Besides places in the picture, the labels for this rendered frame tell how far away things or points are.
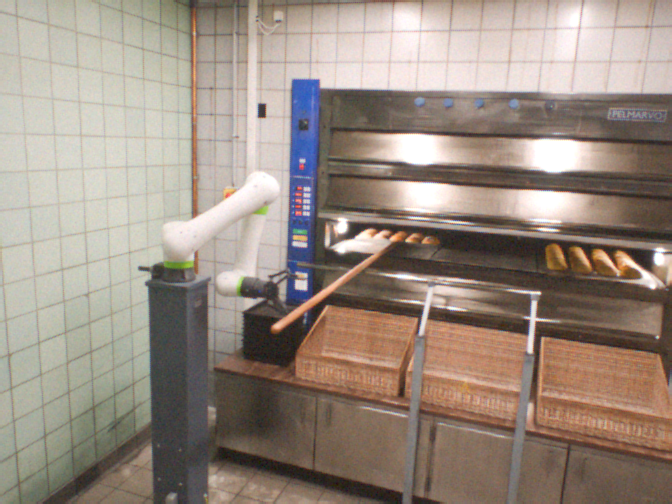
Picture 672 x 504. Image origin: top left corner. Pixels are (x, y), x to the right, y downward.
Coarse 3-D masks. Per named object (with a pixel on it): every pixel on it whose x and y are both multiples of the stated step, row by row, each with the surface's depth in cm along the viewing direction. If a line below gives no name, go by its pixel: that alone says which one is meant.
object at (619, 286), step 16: (336, 256) 323; (352, 256) 320; (368, 256) 317; (384, 256) 314; (464, 272) 300; (480, 272) 297; (496, 272) 294; (512, 272) 292; (528, 272) 291; (608, 288) 277; (624, 288) 275; (640, 288) 272; (656, 288) 270
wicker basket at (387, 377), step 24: (336, 312) 325; (360, 312) 321; (312, 336) 306; (336, 336) 324; (360, 336) 319; (384, 336) 316; (408, 336) 311; (312, 360) 284; (336, 360) 280; (360, 360) 315; (384, 360) 314; (408, 360) 295; (336, 384) 282; (360, 384) 278; (384, 384) 274
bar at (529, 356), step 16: (336, 272) 285; (368, 272) 279; (432, 288) 268; (464, 288) 264; (480, 288) 261; (496, 288) 259; (416, 336) 253; (416, 352) 254; (528, 352) 239; (416, 368) 255; (528, 368) 238; (416, 384) 257; (528, 384) 239; (416, 400) 258; (528, 400) 240; (416, 416) 259; (416, 432) 262; (512, 464) 248; (512, 480) 249; (512, 496) 251
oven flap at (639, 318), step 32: (352, 288) 322; (384, 288) 316; (416, 288) 311; (448, 288) 306; (512, 288) 296; (544, 288) 291; (544, 320) 286; (576, 320) 284; (608, 320) 279; (640, 320) 275
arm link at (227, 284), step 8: (224, 272) 232; (232, 272) 233; (240, 272) 239; (216, 280) 231; (224, 280) 229; (232, 280) 229; (240, 280) 228; (216, 288) 231; (224, 288) 229; (232, 288) 228; (224, 296) 232; (232, 296) 232; (240, 296) 230
